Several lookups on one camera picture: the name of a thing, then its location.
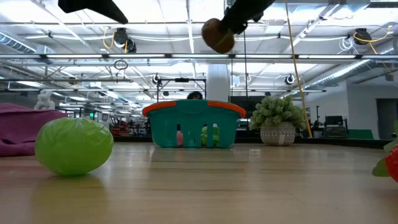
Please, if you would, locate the brown toy kiwi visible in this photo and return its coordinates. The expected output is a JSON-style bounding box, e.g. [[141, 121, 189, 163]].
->
[[201, 17, 236, 55]]

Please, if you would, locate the teal basket with orange rim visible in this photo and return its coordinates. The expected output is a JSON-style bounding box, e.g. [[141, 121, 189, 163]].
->
[[142, 99, 248, 149]]

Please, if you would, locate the round green toy fruit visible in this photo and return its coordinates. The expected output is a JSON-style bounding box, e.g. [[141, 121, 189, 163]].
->
[[34, 116, 114, 177]]

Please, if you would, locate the red toy strawberry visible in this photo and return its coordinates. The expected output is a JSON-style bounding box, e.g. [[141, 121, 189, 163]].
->
[[371, 120, 398, 184]]

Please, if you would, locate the person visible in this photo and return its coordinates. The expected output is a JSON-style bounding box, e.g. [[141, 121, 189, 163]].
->
[[186, 90, 205, 101]]

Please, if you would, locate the white robot figure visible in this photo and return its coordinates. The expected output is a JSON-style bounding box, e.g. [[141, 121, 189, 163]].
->
[[33, 90, 56, 110]]

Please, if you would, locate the green plant in patterned pot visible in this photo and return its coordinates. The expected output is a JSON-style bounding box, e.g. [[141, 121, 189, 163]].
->
[[249, 95, 307, 147]]

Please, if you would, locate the black monitor cart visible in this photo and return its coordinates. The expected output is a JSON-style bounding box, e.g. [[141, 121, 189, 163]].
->
[[322, 115, 349, 139]]

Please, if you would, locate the purple cloth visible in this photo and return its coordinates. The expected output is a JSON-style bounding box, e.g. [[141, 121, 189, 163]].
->
[[0, 103, 68, 157]]

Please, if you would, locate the green mat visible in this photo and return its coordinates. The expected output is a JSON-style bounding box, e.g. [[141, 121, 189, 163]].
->
[[347, 129, 374, 140]]

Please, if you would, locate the thin black hanging cable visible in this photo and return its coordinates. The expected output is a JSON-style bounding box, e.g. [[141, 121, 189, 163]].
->
[[229, 51, 234, 96], [242, 29, 249, 97]]

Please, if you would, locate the yellow hanging cable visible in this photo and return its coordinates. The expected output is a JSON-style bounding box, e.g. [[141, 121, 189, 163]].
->
[[284, 0, 313, 139]]

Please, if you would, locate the black gantry frame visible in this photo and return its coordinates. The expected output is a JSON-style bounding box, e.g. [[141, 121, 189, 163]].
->
[[156, 77, 207, 102]]

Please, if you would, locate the black aluminium table frame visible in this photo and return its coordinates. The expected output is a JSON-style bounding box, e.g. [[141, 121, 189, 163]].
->
[[111, 135, 394, 149]]

